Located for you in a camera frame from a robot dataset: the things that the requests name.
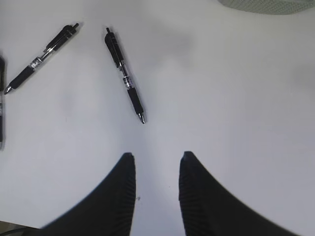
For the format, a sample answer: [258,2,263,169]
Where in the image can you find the black pen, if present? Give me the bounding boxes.
[104,28,146,124]
[0,57,5,150]
[4,23,80,94]

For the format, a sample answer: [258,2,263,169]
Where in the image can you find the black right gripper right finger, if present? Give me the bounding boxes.
[179,151,294,236]

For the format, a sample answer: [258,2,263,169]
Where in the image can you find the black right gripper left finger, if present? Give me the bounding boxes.
[36,153,136,236]

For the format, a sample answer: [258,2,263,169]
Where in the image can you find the black pen front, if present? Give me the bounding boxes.
[0,57,5,150]

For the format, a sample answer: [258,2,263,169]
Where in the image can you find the green woven plastic basket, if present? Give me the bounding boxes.
[219,0,315,15]

